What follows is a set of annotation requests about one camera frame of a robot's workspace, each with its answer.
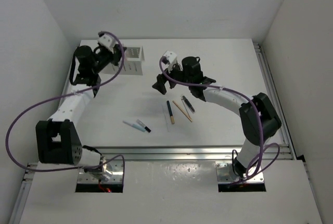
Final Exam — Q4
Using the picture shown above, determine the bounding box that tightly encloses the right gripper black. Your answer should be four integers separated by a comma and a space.
153, 60, 193, 94

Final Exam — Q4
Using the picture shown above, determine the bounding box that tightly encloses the black clear-capped makeup stick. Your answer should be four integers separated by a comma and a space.
182, 96, 195, 113

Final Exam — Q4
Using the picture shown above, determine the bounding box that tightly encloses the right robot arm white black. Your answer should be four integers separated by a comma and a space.
152, 52, 281, 180

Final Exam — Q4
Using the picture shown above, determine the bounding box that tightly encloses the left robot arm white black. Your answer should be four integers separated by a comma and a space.
35, 44, 126, 170

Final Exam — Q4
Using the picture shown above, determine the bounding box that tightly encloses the gold slim makeup pen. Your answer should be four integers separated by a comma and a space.
172, 101, 193, 122

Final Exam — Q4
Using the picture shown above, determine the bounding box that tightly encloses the dark green gold makeup pen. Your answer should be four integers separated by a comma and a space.
166, 101, 175, 125

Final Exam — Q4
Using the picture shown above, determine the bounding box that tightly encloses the silver black-capped makeup pen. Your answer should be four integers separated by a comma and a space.
136, 119, 151, 133

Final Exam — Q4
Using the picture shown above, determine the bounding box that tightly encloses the white light-blue makeup pen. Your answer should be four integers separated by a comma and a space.
122, 120, 146, 132

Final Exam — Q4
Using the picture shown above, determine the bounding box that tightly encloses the white two-slot organizer box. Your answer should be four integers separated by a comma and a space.
100, 45, 145, 76

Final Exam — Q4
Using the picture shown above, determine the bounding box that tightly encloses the thin white eyeliner pencil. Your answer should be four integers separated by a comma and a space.
162, 104, 170, 132

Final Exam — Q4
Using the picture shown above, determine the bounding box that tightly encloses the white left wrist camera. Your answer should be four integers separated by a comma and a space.
97, 33, 117, 51

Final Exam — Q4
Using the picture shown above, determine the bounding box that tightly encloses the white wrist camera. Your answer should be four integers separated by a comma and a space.
97, 33, 117, 51
162, 51, 177, 65

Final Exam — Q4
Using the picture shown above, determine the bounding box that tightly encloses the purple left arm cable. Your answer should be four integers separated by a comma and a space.
5, 30, 125, 174

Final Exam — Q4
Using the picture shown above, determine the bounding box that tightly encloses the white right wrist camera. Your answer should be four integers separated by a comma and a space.
162, 51, 177, 65

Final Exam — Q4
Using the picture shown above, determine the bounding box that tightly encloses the aluminium front rail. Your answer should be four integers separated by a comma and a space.
78, 144, 294, 161

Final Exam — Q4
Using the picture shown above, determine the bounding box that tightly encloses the aluminium rail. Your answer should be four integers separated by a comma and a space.
78, 144, 294, 161
253, 43, 297, 159

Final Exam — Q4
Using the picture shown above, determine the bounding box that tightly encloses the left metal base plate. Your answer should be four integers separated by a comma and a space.
77, 159, 124, 185

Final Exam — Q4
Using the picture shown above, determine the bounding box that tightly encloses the metal base plate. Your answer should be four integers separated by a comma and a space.
215, 160, 264, 184
77, 159, 124, 185

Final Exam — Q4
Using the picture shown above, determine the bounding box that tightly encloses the aluminium right side rail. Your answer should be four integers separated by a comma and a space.
253, 43, 297, 159

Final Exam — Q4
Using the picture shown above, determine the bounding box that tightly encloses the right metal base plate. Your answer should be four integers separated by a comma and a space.
215, 160, 264, 184

